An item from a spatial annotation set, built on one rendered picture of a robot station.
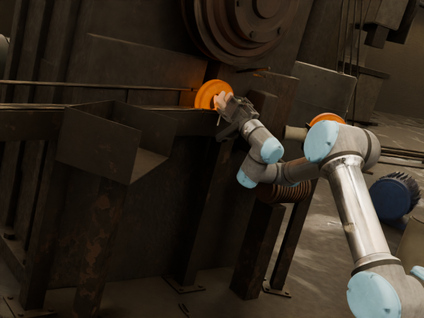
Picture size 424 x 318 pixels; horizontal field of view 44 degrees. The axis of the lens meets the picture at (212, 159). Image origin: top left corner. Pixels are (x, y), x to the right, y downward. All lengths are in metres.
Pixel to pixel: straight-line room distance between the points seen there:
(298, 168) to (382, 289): 0.62
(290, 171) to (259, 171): 0.10
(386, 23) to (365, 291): 8.79
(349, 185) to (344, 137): 0.13
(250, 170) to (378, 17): 8.10
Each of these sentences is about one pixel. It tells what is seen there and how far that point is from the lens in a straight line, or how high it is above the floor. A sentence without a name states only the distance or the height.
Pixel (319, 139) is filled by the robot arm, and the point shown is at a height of 0.79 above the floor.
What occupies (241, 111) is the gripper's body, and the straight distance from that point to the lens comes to 1.76.
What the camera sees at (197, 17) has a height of 1.00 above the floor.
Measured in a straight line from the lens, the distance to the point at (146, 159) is 1.45.
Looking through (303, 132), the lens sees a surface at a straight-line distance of 2.10.
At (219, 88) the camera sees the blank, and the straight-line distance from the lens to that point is 1.87.
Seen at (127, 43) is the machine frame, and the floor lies 0.87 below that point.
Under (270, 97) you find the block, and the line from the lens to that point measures 2.01.
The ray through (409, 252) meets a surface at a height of 0.40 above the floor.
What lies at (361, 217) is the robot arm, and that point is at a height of 0.66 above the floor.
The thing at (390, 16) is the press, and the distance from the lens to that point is 9.91.
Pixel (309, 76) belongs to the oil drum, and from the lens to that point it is 4.51.
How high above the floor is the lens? 0.99
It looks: 14 degrees down
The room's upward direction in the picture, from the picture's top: 15 degrees clockwise
